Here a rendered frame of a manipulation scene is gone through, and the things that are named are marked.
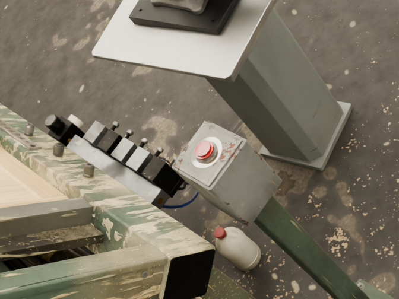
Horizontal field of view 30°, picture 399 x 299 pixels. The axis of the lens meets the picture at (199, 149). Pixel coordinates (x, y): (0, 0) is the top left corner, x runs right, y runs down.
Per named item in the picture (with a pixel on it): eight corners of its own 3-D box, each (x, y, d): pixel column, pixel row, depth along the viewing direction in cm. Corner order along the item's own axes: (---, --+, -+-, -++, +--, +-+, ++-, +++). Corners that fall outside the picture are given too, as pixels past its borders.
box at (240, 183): (285, 182, 152) (246, 138, 139) (251, 229, 150) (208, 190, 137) (244, 161, 160) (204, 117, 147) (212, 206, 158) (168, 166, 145)
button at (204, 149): (221, 149, 141) (215, 143, 140) (208, 166, 141) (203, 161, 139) (207, 142, 144) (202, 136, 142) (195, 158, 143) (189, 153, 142)
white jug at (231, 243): (268, 251, 235) (239, 225, 221) (250, 277, 234) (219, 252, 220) (246, 238, 242) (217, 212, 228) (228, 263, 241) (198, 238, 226)
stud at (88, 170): (95, 178, 166) (97, 165, 165) (86, 179, 164) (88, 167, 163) (89, 174, 167) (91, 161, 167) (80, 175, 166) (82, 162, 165)
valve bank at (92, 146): (227, 196, 181) (177, 147, 163) (193, 243, 179) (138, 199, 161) (111, 127, 215) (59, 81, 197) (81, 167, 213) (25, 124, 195)
